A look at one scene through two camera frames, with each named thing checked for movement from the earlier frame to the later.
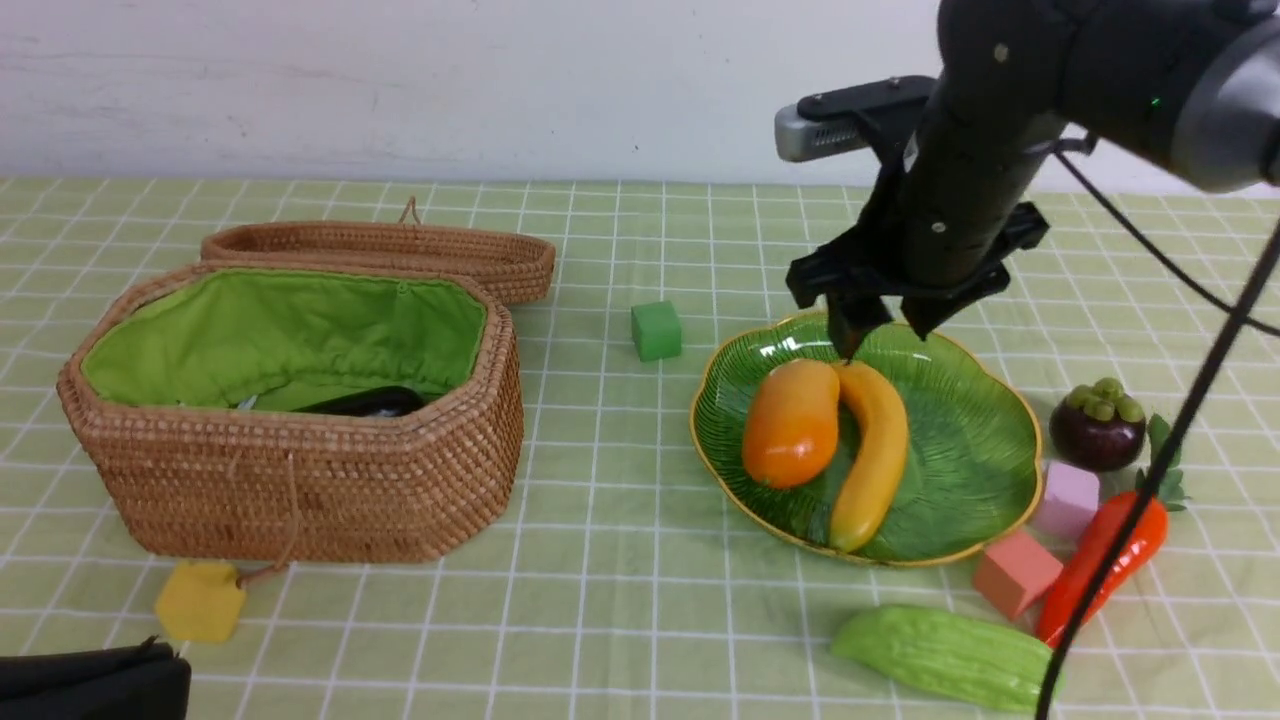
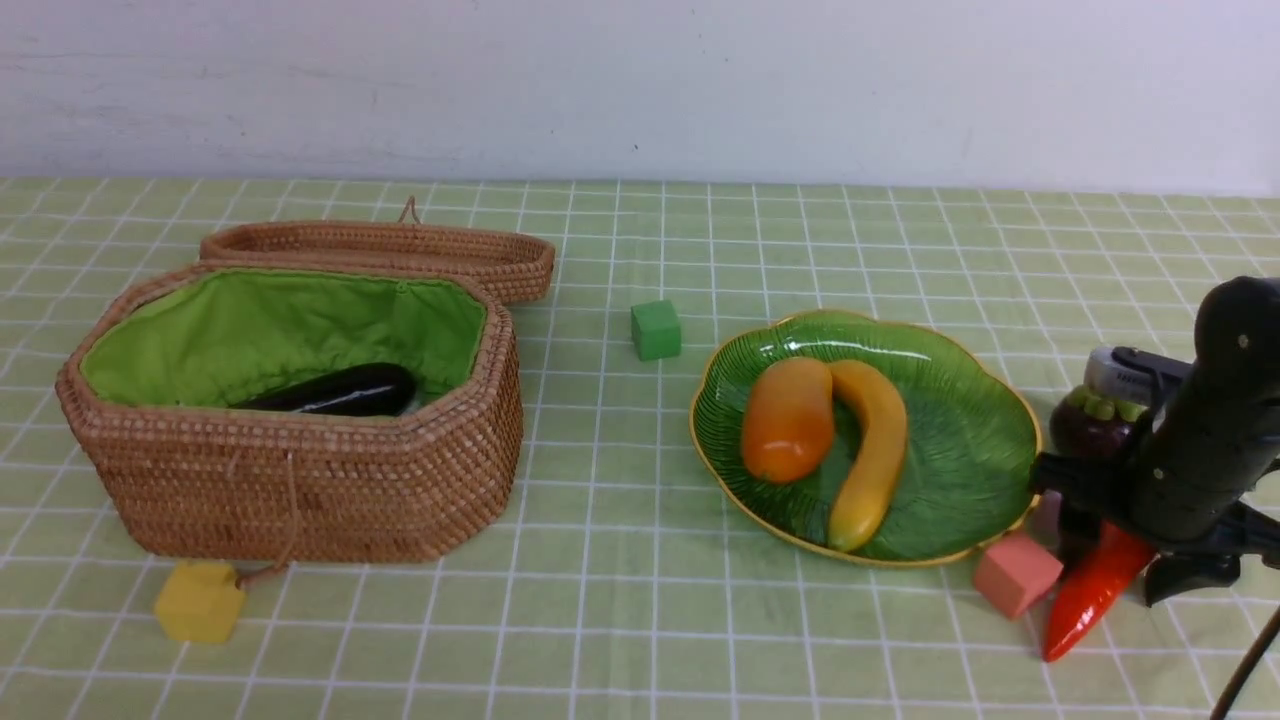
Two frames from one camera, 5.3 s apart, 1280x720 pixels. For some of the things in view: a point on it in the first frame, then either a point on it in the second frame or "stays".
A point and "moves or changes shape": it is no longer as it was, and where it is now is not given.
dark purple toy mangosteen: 1097,427 stays
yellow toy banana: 876,480 stays
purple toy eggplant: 383,401 moves or changes shape
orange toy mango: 790,424 stays
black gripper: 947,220 -> 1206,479
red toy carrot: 1088,559 stays
